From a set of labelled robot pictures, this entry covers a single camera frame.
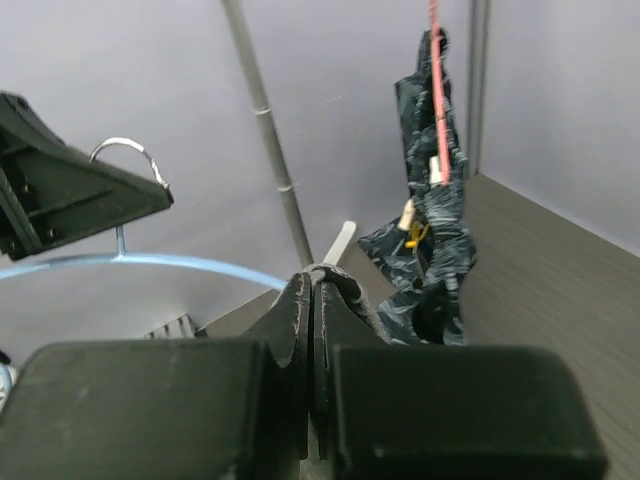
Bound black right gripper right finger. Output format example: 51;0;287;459
309;282;609;479

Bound dark patterned shark shorts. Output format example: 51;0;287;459
357;31;477;346

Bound silver clothes rack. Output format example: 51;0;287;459
222;1;358;268

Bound pink hanger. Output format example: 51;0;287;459
429;0;451;185

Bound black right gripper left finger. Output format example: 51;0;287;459
1;273;310;479

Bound light blue hanger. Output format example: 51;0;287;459
0;136;289;401

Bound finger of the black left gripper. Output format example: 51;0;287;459
1;92;174;260

